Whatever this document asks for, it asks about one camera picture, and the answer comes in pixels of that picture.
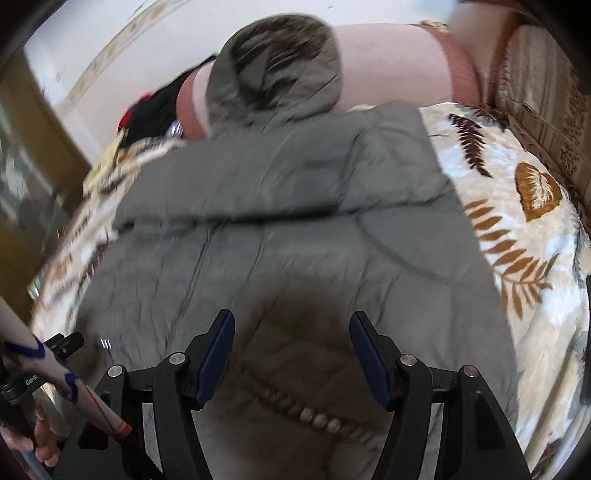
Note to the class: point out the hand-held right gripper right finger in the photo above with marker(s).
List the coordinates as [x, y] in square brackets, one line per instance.
[369, 360]

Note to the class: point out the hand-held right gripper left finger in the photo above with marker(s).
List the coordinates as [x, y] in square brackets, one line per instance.
[217, 355]

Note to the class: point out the grey-green hooded jacket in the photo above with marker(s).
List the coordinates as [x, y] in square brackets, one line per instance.
[286, 184]

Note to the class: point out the black and red clothes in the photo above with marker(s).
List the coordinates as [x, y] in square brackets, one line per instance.
[157, 110]

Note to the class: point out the person's left hand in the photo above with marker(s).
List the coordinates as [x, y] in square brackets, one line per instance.
[46, 443]

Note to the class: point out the leaf-printed cream blanket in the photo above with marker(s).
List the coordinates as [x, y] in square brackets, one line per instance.
[512, 240]

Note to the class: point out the pale yellow cloth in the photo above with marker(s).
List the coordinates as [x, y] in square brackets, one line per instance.
[106, 159]

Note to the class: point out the black object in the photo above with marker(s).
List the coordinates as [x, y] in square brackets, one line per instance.
[587, 337]

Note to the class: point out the striped floral cushion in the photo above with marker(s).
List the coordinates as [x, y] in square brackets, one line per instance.
[545, 92]

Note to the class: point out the tan crumpled cloth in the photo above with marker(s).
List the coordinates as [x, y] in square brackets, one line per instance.
[434, 26]

